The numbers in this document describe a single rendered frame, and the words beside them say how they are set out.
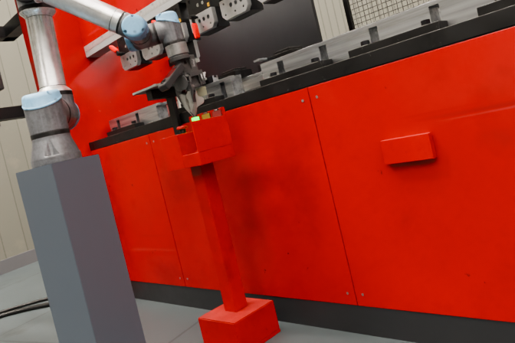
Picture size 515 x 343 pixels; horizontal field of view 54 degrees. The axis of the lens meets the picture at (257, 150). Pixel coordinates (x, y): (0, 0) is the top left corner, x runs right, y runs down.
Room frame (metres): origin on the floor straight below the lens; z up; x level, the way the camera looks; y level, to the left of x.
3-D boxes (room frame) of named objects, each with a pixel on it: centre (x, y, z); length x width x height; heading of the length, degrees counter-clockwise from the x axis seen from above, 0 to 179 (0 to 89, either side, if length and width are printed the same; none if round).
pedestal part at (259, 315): (1.78, 0.23, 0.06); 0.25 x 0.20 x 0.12; 136
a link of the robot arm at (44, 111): (1.59, 0.62, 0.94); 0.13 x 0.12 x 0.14; 4
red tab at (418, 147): (1.39, -0.40, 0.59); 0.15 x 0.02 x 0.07; 44
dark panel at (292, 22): (2.76, -0.02, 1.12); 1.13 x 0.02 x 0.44; 44
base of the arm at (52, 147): (1.58, 0.62, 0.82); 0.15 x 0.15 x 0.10
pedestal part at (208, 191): (1.81, 0.21, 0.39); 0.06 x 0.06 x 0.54; 46
